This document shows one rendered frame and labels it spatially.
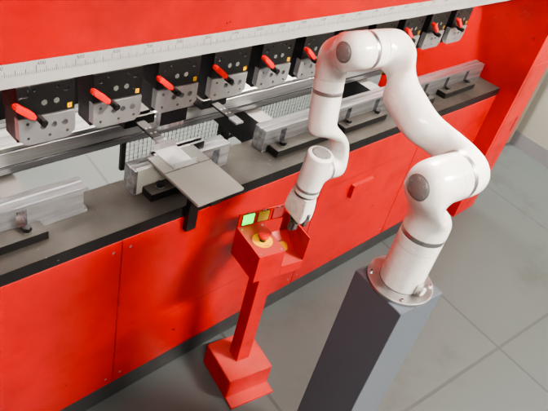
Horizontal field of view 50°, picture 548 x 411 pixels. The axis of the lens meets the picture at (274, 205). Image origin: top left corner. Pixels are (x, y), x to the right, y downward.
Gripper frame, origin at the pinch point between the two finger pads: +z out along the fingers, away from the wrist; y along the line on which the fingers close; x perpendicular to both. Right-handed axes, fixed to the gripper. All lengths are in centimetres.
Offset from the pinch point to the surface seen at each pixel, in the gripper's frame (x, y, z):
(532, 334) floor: 151, 46, 80
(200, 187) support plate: -32.9, -10.9, -15.1
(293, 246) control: 4.5, -0.1, 12.8
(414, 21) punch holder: 81, -54, -44
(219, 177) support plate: -24.6, -13.7, -14.8
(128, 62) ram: -53, -28, -49
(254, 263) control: -15.1, 4.6, 9.9
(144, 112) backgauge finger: -35, -51, -14
